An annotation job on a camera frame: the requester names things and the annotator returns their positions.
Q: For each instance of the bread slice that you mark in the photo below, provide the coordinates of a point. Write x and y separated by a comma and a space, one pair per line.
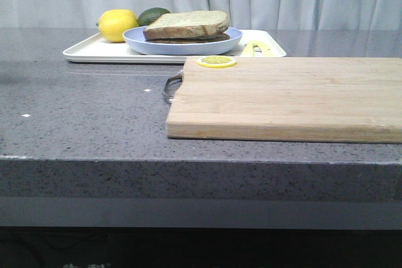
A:
192, 24
204, 39

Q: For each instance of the light blue plate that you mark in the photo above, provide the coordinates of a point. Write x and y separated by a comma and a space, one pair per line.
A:
136, 40

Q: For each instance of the white rectangular tray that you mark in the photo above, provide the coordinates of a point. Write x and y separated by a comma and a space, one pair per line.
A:
96, 49

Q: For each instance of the lemon slice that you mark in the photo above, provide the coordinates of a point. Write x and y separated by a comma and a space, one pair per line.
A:
216, 61

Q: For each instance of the yellow french fries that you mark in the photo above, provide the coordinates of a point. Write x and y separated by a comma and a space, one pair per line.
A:
256, 48

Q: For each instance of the green lime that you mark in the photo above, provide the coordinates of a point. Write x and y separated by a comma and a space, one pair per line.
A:
150, 15

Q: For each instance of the wooden cutting board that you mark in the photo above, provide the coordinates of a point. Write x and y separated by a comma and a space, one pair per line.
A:
290, 99

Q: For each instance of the yellow lemon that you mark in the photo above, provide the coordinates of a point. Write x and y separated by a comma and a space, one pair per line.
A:
113, 23

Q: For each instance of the metal board handle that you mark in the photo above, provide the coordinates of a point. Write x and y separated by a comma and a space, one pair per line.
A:
171, 86

